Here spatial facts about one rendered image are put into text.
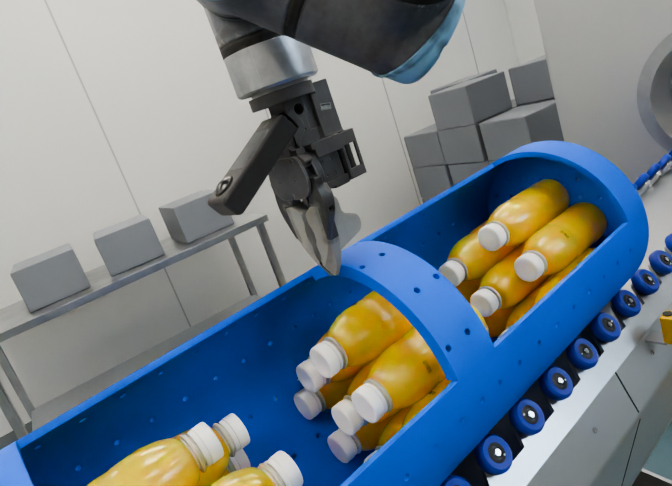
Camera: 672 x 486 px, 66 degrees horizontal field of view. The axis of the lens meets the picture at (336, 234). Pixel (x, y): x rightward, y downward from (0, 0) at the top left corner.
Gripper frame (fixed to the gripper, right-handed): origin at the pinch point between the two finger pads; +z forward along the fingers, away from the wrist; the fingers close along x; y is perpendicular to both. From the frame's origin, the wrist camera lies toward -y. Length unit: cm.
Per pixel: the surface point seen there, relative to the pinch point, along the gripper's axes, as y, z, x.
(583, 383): 26.6, 30.4, -10.9
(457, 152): 262, 49, 195
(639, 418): 34, 40, -14
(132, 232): 46, 15, 241
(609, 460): 23.5, 40.0, -14.0
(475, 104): 263, 19, 171
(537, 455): 12.4, 31.3, -11.6
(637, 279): 50, 26, -10
